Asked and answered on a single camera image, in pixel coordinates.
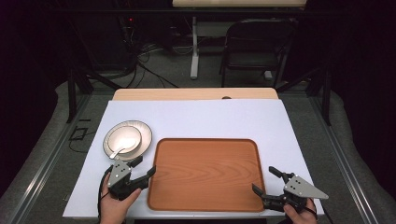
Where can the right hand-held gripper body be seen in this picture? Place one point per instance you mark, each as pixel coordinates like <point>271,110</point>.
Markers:
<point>300,188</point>

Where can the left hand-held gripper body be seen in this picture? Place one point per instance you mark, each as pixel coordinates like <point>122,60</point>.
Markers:
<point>119,174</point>

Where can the white ceramic spoon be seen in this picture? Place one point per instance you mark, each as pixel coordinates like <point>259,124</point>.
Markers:
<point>116,153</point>

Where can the white bowl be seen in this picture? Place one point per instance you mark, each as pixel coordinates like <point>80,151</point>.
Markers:
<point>124,136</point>

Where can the brown wooden tray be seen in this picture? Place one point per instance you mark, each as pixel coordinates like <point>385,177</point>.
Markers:
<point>205,174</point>

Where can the person's right hand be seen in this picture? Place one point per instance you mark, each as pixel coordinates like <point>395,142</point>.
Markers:
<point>299,217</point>

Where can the person's left hand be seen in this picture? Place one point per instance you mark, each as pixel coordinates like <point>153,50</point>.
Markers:
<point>115,210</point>

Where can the white table mat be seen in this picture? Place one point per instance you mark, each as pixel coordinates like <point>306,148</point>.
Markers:
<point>202,118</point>

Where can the light wooden table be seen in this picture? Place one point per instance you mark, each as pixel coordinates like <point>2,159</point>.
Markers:
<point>186,93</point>

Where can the black metal stand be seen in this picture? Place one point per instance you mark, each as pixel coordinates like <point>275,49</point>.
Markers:
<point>326,93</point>
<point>72,93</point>

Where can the white desk leg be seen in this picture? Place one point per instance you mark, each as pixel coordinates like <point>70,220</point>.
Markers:
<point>194,56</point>

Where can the dark equipment cabinet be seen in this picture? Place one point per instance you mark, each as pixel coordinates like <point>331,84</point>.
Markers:
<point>102,40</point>

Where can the black folding chair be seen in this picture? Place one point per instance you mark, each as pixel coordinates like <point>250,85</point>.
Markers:
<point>258,32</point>

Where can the light desk top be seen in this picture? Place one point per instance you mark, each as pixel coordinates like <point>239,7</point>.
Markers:
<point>236,3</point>

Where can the aluminium floor rail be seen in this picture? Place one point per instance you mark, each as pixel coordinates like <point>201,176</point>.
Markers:
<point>345,161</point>
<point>46,161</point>

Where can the black floor frame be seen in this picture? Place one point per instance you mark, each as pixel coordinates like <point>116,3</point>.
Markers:
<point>77,133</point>

